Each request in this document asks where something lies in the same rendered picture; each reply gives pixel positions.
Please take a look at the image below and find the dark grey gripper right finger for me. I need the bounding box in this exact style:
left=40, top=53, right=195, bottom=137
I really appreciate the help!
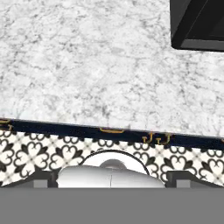
left=165, top=170, right=223, bottom=189

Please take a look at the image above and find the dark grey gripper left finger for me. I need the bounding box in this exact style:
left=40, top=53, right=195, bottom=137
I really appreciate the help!
left=2, top=170, right=59, bottom=189

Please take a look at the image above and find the dark blue cupboard run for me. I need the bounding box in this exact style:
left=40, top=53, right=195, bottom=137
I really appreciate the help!
left=0, top=117, right=224, bottom=151

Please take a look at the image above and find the gold cupboard handle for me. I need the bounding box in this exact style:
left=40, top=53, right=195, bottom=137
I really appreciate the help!
left=99, top=127, right=125, bottom=135
left=0, top=118, right=13, bottom=131
left=142, top=131, right=155, bottom=144
left=155, top=133, right=172, bottom=146

